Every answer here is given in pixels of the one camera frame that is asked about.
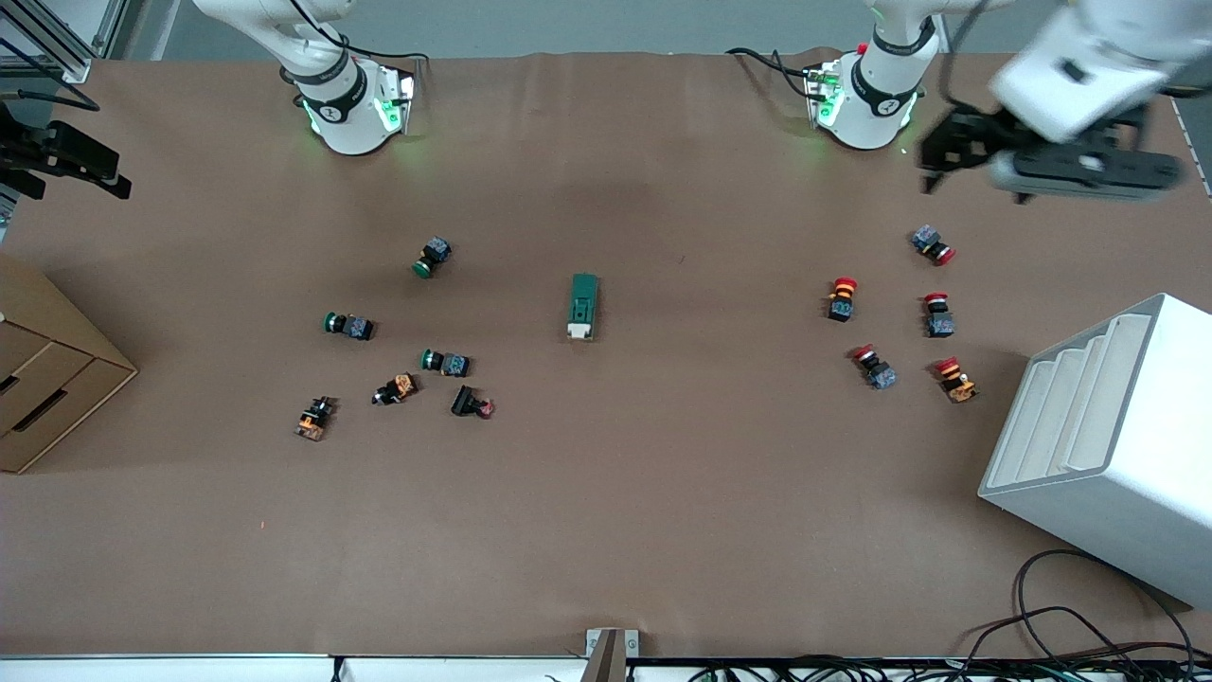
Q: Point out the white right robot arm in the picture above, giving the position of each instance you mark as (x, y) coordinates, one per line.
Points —
(346, 109)

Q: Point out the metal table edge bracket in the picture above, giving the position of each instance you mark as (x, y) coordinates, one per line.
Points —
(606, 654)

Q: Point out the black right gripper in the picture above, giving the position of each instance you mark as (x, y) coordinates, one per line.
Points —
(49, 150)

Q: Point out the black switch with red lens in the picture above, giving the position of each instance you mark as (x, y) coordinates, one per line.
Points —
(470, 403)

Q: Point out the aluminium frame profile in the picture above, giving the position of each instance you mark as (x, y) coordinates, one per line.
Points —
(57, 43)

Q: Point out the black button orange contact block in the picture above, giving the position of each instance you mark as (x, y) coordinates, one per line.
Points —
(396, 389)
(314, 418)

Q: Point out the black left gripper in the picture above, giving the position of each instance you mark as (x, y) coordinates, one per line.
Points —
(975, 135)

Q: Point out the red button blue contact block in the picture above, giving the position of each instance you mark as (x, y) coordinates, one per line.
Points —
(874, 367)
(933, 244)
(938, 316)

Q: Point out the red button orange contact block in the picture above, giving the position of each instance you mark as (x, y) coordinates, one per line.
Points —
(841, 298)
(956, 379)

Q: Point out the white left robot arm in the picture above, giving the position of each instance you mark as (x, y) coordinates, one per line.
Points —
(876, 99)

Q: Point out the silver table edge rail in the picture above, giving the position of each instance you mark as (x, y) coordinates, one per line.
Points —
(189, 668)

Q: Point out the white stepped storage rack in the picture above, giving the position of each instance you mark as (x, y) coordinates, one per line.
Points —
(1108, 445)

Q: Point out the brown cardboard box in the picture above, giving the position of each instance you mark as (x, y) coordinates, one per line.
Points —
(47, 360)

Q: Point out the green push button switch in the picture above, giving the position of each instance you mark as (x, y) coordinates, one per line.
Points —
(445, 362)
(433, 257)
(348, 326)

